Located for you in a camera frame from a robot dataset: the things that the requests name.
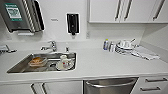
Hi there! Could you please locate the stainless steel dishwasher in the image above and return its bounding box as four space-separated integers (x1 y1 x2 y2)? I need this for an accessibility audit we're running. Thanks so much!
82 77 140 94

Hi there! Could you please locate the small chrome sink button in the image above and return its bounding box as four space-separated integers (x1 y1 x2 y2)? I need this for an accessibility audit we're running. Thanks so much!
64 44 71 53

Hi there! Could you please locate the white patterned mug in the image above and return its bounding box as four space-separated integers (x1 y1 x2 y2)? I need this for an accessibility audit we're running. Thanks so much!
55 54 75 71

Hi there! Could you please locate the clear drinking glass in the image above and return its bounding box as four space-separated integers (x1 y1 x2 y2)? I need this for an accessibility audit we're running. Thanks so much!
109 41 116 53

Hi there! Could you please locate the chrome sink faucet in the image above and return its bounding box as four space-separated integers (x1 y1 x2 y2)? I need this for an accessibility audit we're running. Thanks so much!
40 40 58 53

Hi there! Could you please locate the stack of white plates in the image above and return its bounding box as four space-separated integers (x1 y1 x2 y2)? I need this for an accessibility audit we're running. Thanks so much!
114 37 138 56

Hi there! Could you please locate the orange bowl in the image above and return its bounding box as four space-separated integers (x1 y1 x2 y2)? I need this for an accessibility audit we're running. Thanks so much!
28 56 48 68

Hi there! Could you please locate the white sink base cabinet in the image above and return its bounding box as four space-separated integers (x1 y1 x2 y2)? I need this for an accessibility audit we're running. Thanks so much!
0 80 85 94

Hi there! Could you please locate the stainless steel sink basin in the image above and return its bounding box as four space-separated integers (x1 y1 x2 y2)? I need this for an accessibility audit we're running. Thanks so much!
6 51 78 75

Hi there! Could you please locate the steel paper towel dispenser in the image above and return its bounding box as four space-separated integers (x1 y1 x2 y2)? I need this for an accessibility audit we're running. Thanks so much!
0 0 46 35

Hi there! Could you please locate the dish rack with dishes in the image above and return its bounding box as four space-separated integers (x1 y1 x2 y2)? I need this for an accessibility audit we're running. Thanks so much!
0 44 18 55

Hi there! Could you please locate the white drawer stack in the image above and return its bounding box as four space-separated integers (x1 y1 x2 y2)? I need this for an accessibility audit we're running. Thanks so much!
131 74 168 94

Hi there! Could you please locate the white wall outlet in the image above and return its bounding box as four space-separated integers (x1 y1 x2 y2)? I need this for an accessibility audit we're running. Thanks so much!
85 30 92 40

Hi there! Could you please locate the black wall soap dispenser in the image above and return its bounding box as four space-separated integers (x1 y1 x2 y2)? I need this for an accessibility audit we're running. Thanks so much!
65 12 81 36

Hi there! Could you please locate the small wall label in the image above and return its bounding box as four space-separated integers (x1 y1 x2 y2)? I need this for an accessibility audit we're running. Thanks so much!
50 17 60 23

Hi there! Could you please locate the white wall cabinet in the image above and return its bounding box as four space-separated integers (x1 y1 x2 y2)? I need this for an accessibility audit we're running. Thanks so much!
87 0 168 25

